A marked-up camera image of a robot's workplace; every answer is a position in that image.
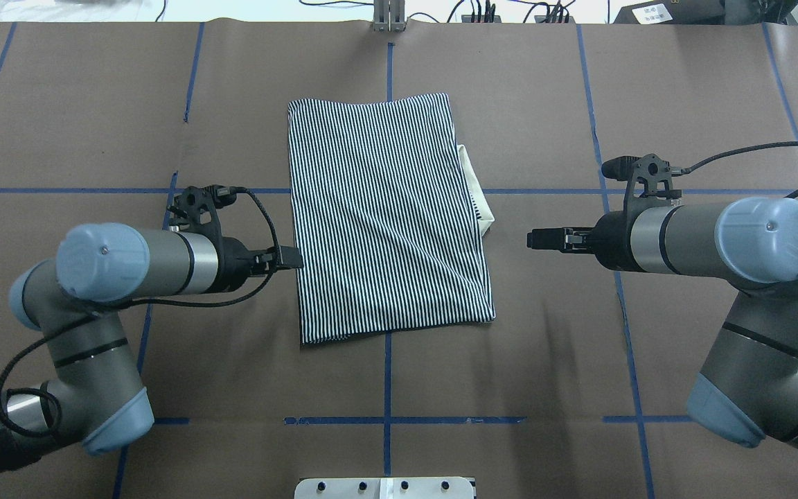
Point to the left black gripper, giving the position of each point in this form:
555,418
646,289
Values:
234,257

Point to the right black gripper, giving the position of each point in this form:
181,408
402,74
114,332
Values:
612,240

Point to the navy white striped polo shirt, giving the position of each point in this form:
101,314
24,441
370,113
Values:
388,220

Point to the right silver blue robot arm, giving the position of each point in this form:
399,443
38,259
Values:
747,389

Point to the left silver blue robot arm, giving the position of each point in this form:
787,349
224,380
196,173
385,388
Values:
79,383

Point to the grey USB hub orange ports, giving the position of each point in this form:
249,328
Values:
481,12

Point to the black box with label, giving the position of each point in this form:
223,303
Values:
672,12

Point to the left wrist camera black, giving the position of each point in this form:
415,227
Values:
195,209

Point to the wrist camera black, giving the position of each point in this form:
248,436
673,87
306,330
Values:
649,181
195,209

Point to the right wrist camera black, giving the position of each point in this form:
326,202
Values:
649,181

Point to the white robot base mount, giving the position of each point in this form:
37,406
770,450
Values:
387,487

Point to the aluminium frame post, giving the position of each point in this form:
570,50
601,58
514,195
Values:
389,16

